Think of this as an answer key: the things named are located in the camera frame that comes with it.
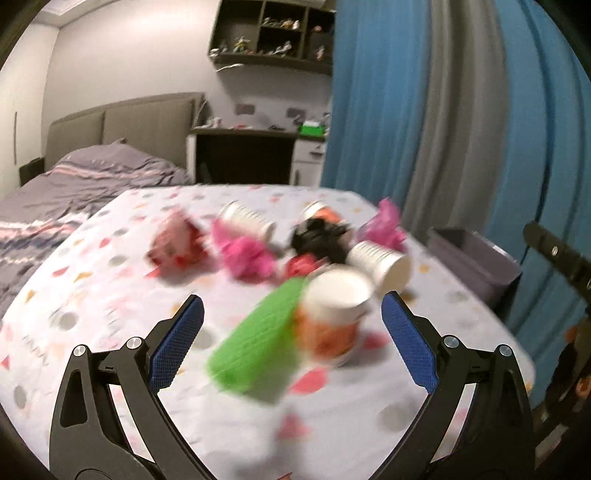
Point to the small red crumpled bag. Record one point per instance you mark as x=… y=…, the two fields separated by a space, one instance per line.
x=300 y=266

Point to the dark desk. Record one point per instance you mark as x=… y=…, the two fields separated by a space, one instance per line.
x=244 y=157

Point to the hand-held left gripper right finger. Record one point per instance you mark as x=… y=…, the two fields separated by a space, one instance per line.
x=408 y=341

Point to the dark wall shelf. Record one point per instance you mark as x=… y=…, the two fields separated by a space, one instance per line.
x=277 y=57

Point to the row of figurines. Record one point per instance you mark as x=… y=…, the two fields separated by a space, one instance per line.
x=272 y=48

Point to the black plastic bag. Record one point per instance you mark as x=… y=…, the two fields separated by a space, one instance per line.
x=318 y=240

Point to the grey striped duvet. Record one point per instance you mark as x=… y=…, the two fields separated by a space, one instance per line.
x=92 y=180

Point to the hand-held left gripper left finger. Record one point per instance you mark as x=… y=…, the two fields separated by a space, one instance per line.
x=178 y=341

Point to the orange and white paper cup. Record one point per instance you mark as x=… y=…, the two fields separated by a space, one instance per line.
x=328 y=214
x=328 y=332

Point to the white drawer cabinet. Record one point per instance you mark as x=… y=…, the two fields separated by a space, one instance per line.
x=307 y=161

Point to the patterned tablecloth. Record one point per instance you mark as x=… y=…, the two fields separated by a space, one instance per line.
x=115 y=295

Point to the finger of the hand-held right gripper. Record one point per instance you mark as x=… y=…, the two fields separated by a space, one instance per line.
x=554 y=251

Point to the white wardrobe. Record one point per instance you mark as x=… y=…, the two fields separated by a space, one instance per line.
x=27 y=138

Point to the black bedside stand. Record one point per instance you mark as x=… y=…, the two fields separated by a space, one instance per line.
x=31 y=171

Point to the green corrugated roll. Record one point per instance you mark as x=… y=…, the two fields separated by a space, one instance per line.
x=254 y=341

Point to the blue and grey curtain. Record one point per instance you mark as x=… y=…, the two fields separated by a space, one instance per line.
x=369 y=92

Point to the grey padded headboard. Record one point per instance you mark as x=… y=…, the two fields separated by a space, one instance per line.
x=147 y=120

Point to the wall socket plate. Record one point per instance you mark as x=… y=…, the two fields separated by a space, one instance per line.
x=293 y=112
x=244 y=109

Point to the pink plastic bag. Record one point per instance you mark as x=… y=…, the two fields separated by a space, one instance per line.
x=244 y=254
x=383 y=226

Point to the grey plastic bin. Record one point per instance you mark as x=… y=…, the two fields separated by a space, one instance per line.
x=480 y=263

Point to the white patterned paper cup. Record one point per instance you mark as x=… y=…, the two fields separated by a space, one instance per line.
x=247 y=219
x=376 y=263

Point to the red crumpled plastic bag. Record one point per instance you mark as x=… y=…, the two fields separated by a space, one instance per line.
x=175 y=244

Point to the green box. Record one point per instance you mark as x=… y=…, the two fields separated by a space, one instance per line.
x=313 y=129

